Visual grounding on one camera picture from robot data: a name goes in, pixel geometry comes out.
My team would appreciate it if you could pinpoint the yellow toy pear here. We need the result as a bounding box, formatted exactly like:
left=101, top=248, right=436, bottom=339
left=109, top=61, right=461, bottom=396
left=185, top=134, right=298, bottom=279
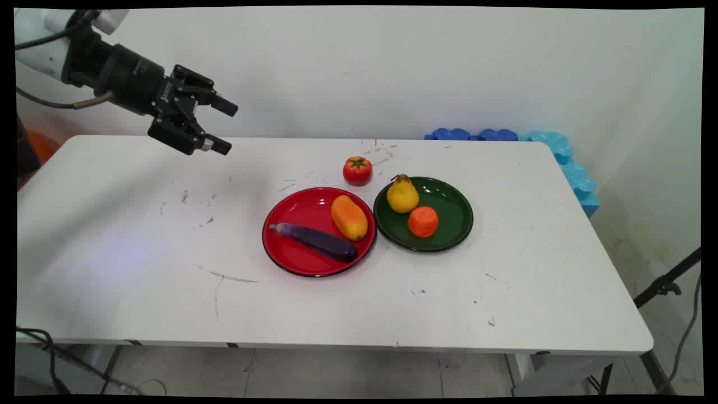
left=386, top=174, right=420, bottom=214

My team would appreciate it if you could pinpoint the light blue foam piece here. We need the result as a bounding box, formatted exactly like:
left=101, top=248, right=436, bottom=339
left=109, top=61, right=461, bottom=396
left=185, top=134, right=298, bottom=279
left=517, top=131, right=601, bottom=218

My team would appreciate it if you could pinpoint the dark green round plate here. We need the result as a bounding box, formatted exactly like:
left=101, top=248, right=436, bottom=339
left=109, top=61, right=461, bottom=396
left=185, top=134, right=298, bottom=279
left=373, top=176, right=475, bottom=253

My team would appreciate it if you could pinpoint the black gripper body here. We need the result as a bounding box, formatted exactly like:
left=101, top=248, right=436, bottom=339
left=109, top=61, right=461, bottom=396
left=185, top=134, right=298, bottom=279
left=95, top=44, right=195, bottom=120

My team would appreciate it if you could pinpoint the dark blue foam piece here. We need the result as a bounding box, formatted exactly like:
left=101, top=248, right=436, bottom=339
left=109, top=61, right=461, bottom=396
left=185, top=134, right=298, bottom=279
left=424, top=127, right=519, bottom=141

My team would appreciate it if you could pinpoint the dark brown object behind table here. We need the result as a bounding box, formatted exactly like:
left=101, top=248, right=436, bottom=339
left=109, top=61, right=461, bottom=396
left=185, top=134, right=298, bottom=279
left=16, top=114, right=42, bottom=179

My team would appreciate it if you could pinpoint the orange yellow toy mango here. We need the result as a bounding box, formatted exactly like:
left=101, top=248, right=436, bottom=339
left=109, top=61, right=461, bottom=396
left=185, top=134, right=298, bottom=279
left=330, top=195, right=369, bottom=242

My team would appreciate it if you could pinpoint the red toy tomato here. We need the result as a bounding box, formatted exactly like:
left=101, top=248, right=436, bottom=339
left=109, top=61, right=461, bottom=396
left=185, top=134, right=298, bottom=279
left=343, top=156, right=374, bottom=186

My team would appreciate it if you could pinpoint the orange object behind table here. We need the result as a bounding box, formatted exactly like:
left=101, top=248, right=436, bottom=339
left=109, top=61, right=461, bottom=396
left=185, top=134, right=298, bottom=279
left=25, top=130, right=61, bottom=164

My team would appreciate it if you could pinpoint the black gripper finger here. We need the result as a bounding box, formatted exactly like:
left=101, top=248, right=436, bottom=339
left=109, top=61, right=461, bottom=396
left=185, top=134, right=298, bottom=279
left=171, top=64, right=240, bottom=118
left=148, top=114, right=233, bottom=157

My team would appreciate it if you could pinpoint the black floor cable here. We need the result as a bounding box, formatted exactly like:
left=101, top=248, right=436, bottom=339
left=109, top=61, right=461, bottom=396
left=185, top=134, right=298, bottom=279
left=15, top=327, right=144, bottom=396

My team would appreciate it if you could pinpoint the black tripod stand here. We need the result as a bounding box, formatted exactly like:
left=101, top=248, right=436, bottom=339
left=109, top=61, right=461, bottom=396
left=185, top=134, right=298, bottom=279
left=633, top=246, right=703, bottom=396

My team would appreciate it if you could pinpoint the red round plate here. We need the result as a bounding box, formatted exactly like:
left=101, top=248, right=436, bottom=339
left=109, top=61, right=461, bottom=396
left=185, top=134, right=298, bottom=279
left=261, top=187, right=378, bottom=278

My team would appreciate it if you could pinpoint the purple toy eggplant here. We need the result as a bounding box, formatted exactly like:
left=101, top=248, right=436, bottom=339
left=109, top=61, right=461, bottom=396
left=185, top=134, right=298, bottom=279
left=269, top=222, right=358, bottom=263

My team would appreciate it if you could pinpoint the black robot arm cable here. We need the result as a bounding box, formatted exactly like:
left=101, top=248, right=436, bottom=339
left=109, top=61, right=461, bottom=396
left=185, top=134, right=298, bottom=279
left=15, top=11, right=117, bottom=110

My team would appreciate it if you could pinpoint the grey hanging cable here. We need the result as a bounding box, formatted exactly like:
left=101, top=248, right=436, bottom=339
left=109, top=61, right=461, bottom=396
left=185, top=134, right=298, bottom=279
left=655, top=272, right=703, bottom=394

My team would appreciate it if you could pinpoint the grey table leg frame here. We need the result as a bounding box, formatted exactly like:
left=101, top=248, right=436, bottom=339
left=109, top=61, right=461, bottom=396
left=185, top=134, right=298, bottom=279
left=504, top=352, right=615, bottom=397
left=15, top=343, right=123, bottom=395

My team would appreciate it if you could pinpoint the orange toy tangerine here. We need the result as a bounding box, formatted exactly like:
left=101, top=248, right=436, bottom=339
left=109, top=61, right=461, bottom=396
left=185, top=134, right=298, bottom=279
left=407, top=206, right=439, bottom=238

